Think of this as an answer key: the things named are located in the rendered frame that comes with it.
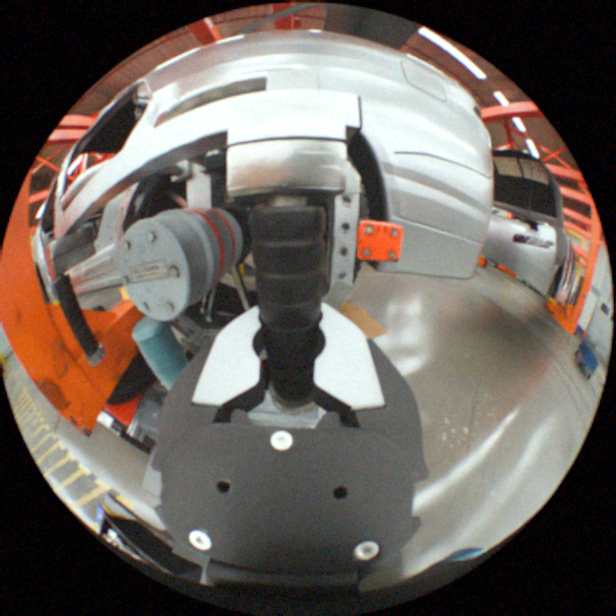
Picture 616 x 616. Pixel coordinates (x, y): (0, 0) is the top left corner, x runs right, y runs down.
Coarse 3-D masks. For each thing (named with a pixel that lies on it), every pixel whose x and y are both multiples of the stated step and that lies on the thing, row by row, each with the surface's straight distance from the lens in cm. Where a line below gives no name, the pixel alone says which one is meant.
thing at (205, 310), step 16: (160, 192) 54; (176, 192) 51; (160, 208) 58; (176, 208) 64; (224, 208) 47; (240, 208) 42; (240, 224) 46; (240, 256) 48; (240, 272) 46; (224, 288) 69; (240, 288) 46; (192, 304) 57; (208, 304) 52; (224, 304) 60; (240, 304) 60; (256, 304) 58; (208, 320) 53; (224, 320) 53
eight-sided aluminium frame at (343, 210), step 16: (352, 176) 31; (128, 192) 49; (144, 192) 50; (352, 192) 30; (128, 208) 49; (336, 208) 30; (352, 208) 31; (128, 224) 52; (336, 224) 30; (352, 224) 31; (336, 240) 30; (352, 240) 31; (336, 256) 31; (352, 256) 32; (336, 272) 32; (352, 272) 32; (336, 288) 33; (336, 304) 34; (176, 320) 54; (176, 336) 50; (192, 336) 49; (208, 336) 50
